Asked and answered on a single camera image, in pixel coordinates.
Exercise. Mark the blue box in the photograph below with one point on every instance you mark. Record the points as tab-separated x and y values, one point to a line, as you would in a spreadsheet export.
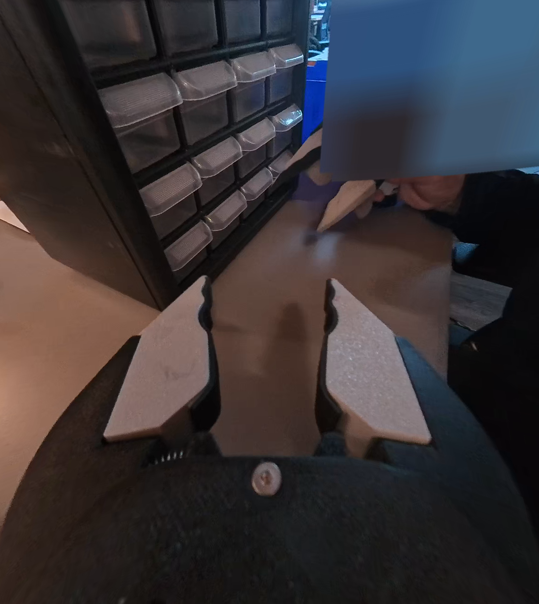
314	94

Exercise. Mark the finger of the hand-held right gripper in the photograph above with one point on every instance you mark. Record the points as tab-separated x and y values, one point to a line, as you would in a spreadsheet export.
308	150
347	203

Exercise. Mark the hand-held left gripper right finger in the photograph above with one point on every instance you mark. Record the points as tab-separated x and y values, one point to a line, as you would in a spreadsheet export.
368	377

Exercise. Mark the person's right forearm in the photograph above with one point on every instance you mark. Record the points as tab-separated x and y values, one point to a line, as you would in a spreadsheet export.
510	203

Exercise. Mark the person's right hand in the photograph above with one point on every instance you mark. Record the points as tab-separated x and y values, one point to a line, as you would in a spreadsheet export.
432	191

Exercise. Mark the black drawer cabinet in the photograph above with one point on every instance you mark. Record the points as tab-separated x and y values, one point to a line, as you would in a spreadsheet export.
38	141

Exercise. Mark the person's dark clothing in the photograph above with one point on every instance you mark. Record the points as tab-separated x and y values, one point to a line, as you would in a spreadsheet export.
524	354

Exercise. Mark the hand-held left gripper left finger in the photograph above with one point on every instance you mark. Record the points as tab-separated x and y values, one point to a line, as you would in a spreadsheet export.
165	368

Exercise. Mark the set of clear plastic drawers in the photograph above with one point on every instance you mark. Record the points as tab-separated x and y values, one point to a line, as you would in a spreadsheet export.
144	122

